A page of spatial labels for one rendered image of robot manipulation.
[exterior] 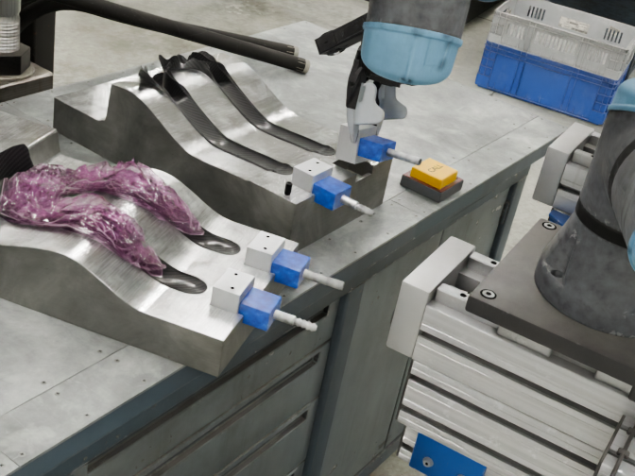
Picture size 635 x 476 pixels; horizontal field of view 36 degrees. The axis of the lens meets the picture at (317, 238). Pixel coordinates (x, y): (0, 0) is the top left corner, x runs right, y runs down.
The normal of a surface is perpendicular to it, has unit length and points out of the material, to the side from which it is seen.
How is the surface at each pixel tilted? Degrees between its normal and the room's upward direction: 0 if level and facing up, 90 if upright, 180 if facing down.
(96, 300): 90
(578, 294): 73
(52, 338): 0
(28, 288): 90
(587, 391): 90
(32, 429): 0
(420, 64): 92
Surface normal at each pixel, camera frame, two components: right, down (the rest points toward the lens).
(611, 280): -0.33, 0.13
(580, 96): -0.43, 0.40
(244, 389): 0.79, 0.42
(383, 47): -0.61, 0.35
